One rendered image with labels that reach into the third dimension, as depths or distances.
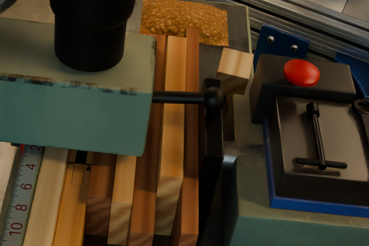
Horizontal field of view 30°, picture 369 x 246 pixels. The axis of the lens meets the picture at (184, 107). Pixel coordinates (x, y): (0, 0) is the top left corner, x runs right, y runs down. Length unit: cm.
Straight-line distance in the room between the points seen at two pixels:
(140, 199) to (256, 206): 9
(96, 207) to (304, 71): 20
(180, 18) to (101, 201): 30
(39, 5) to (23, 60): 183
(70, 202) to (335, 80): 24
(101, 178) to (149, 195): 4
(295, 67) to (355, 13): 66
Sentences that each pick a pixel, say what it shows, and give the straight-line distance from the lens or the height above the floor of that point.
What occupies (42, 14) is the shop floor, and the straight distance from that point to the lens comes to 230.
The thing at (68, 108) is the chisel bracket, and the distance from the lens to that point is 51.
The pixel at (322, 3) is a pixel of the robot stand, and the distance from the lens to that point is 121.
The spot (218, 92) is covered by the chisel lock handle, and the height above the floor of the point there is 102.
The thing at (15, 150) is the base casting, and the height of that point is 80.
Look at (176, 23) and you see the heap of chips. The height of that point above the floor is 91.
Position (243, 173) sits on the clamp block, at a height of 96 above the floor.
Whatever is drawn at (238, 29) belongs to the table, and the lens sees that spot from 80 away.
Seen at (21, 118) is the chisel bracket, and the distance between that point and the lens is 53.
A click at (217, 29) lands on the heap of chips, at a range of 78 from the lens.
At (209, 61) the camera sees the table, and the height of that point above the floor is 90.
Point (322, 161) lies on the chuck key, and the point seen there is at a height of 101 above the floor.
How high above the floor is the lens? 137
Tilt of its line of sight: 43 degrees down
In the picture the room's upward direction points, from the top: 11 degrees clockwise
